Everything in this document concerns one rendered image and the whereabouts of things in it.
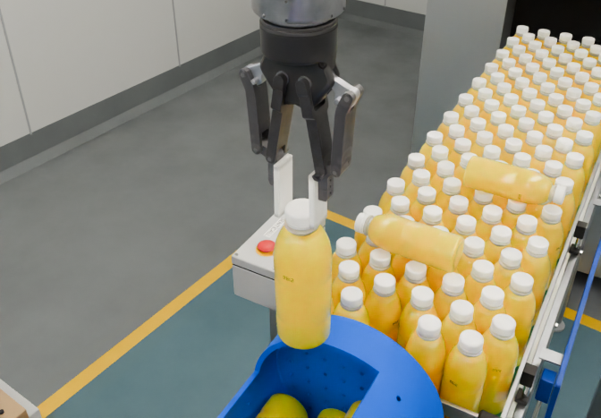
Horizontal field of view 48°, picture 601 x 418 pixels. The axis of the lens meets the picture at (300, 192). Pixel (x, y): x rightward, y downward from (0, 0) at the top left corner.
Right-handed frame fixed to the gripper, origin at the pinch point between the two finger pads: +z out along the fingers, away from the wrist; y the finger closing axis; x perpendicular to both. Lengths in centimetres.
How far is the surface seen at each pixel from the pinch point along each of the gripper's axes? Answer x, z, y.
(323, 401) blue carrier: 8.5, 45.1, -1.2
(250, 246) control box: 30, 39, -29
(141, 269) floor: 106, 148, -143
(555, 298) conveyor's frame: 69, 60, 24
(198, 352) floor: 80, 148, -92
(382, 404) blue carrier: -0.3, 28.2, 11.9
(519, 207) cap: 70, 40, 13
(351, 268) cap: 33, 39, -9
